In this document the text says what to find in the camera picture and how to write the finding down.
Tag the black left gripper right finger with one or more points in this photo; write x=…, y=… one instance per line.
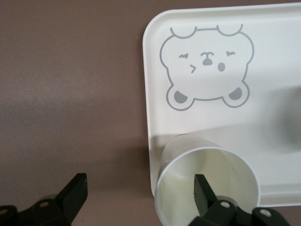
x=204, y=197

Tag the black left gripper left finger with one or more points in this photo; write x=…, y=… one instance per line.
x=68, y=195

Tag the white plastic cup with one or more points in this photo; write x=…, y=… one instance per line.
x=183, y=169

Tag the white bear print tray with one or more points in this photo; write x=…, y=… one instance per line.
x=235, y=117

